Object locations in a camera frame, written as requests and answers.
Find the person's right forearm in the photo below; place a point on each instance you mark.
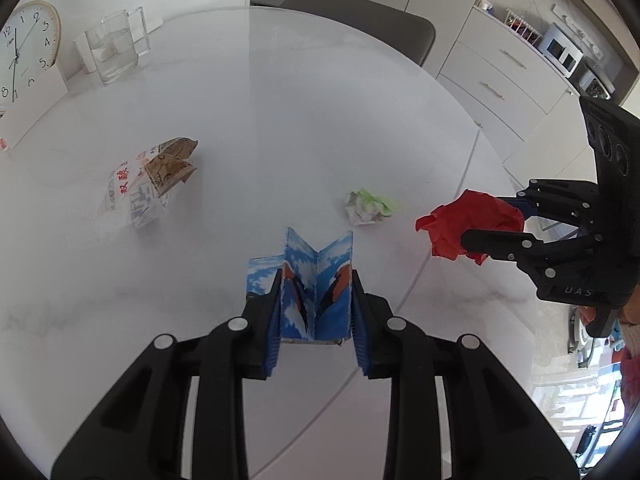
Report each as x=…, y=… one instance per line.
x=632, y=340

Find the green and white crumpled paper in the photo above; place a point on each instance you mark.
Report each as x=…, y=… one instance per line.
x=367, y=207

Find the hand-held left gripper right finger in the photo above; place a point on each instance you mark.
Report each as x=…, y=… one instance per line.
x=361, y=330

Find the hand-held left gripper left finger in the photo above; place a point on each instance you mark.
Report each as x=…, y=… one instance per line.
x=272, y=325

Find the white toaster oven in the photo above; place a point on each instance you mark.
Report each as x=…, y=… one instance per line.
x=560, y=50

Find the dark countertop appliance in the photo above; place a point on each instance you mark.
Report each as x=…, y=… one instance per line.
x=597, y=82

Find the white power strip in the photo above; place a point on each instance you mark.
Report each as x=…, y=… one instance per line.
x=577, y=27

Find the white drawer cabinet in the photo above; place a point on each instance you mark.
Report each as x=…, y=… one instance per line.
x=495, y=80

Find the blue printed carton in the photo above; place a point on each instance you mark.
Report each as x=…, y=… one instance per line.
x=320, y=300

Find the red paper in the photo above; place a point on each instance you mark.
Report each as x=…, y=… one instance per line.
x=460, y=220

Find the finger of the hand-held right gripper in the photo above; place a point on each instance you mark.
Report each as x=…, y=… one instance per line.
x=560, y=197
x=500, y=242

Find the round white wall clock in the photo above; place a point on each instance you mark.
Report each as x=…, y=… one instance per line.
x=25, y=50

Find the clear glass pitcher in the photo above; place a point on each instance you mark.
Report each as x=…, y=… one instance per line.
x=112, y=45

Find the grey dining chair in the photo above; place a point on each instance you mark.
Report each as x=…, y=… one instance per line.
x=350, y=10

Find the crushed white milk carton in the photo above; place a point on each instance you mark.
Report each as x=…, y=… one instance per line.
x=135, y=195

